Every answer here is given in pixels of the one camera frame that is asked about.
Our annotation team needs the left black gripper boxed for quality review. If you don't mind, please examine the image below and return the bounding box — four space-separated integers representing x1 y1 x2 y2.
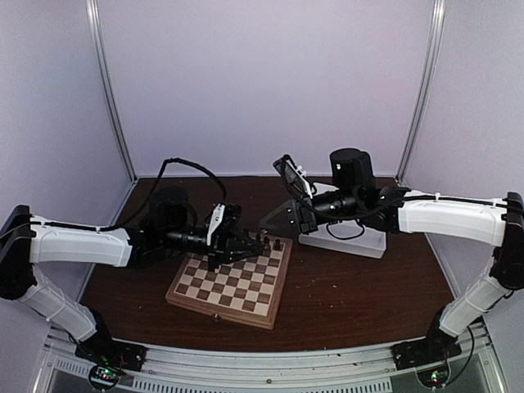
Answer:
161 224 263 273

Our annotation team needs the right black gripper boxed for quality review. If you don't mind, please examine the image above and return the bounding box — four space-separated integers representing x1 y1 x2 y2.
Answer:
259 188 361 234

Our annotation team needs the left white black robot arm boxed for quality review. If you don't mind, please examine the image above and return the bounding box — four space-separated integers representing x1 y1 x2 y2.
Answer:
1 186 264 364

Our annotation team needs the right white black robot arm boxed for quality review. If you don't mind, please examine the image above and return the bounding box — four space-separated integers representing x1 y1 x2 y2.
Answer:
260 147 523 362

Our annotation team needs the left circuit board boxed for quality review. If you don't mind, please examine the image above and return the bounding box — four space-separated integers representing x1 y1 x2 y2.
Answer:
88 365 124 390

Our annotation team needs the circuit board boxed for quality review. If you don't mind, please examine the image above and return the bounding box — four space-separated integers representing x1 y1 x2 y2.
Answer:
88 365 124 390
416 366 450 389

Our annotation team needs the right circuit board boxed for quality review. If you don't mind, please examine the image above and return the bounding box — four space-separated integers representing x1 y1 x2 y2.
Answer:
416 366 450 389

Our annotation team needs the wooden chessboard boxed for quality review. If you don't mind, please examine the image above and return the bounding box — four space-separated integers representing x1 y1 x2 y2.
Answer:
165 236 293 330

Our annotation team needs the white plastic tray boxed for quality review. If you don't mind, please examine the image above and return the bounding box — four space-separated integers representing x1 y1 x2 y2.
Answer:
298 230 386 259

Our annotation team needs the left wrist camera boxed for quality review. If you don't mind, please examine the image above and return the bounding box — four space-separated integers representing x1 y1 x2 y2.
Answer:
148 186 197 228

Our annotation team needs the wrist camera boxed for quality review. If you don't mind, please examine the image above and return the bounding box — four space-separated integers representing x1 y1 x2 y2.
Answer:
148 186 197 228
329 147 376 189

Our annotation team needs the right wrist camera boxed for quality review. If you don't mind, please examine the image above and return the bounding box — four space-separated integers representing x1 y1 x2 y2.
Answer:
329 147 376 189

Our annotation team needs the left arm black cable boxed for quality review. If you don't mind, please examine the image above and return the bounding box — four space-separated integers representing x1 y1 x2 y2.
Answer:
97 157 230 234

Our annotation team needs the aluminium front rail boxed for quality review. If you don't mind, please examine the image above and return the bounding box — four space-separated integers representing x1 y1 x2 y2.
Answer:
40 323 499 393

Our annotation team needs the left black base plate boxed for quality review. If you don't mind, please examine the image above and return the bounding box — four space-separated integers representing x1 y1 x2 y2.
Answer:
75 340 147 372

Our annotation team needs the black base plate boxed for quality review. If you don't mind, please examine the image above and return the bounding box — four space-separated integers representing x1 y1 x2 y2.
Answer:
75 340 147 372
391 337 462 370

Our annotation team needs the right aluminium corner post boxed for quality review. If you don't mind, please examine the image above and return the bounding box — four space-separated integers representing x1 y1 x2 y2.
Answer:
395 0 446 184

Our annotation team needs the aluminium corner post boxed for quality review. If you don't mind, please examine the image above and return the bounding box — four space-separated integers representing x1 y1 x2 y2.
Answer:
395 0 446 184
85 0 137 183

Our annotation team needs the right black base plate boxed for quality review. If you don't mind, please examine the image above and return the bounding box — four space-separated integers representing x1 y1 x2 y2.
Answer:
391 337 462 370

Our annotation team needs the left aluminium corner post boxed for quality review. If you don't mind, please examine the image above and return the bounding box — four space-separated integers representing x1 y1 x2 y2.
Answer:
85 0 137 183

